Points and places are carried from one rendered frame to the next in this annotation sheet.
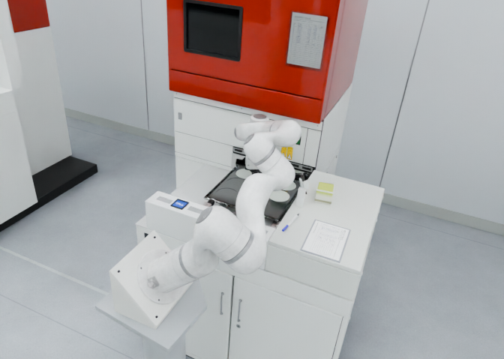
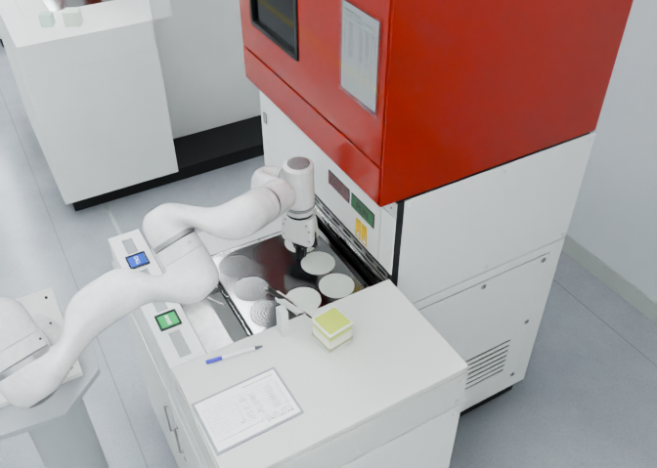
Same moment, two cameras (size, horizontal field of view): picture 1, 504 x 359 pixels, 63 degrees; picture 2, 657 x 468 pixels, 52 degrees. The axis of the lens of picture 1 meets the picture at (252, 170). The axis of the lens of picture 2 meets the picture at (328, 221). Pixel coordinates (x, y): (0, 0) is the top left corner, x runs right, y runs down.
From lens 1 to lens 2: 1.24 m
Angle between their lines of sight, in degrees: 33
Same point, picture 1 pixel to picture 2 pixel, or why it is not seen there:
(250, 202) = (70, 311)
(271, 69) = (328, 89)
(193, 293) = (67, 390)
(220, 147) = not seen: hidden behind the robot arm
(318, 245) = (223, 411)
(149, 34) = not seen: outside the picture
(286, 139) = (206, 228)
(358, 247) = (277, 447)
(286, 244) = (186, 386)
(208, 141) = not seen: hidden behind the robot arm
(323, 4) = not seen: outside the picture
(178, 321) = (17, 417)
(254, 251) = (17, 383)
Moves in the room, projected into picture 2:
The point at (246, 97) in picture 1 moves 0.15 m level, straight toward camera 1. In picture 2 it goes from (307, 123) to (272, 146)
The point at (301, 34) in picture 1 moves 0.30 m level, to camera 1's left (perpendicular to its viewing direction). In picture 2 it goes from (353, 42) to (256, 9)
